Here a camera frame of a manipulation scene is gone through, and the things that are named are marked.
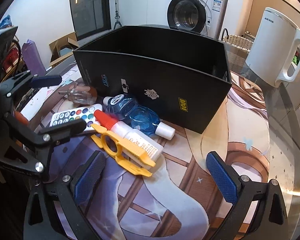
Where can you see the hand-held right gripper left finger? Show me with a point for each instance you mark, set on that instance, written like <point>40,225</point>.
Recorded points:
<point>88,180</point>

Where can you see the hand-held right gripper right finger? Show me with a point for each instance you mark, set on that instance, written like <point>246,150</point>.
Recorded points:
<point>222,180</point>

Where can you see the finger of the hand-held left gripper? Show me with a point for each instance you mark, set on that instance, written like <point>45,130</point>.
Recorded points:
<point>46,80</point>
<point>67,128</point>

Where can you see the white remote control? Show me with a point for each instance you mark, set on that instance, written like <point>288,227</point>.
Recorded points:
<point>72,115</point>

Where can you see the clear brown glass bottle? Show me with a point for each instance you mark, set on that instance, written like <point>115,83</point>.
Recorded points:
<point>82,95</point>

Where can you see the blue liquid bottle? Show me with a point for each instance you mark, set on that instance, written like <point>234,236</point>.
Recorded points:
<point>145,120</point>
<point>118,103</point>

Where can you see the yellow plastic tool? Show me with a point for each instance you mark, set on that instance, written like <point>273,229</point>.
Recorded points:
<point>142,158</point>

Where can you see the white bottle red cap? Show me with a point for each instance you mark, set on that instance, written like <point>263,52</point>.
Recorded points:
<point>140,142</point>

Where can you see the black storage box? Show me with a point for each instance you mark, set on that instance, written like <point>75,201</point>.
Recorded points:
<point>165,90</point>

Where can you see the purple rolled mat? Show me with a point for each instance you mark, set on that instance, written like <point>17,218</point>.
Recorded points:
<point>33,57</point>

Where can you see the blue shoes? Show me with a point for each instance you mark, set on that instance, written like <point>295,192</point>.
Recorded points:
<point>6,22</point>

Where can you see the brown cardboard box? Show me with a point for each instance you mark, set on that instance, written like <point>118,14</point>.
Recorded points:
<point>62,45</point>

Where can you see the printed desk mat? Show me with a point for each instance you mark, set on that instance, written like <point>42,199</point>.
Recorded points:
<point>177,160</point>

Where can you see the dark glass door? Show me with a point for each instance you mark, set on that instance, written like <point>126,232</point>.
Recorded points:
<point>90,10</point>

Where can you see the mop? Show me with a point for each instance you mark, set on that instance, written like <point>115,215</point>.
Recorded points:
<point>117,17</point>

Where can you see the white base cabinet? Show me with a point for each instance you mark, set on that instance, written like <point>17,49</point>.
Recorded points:
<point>140,5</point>

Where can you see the wicker basket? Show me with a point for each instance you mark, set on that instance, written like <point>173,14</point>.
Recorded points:
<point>237,41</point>

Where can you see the white electric kettle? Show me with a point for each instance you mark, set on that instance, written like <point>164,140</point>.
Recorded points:
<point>272,42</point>

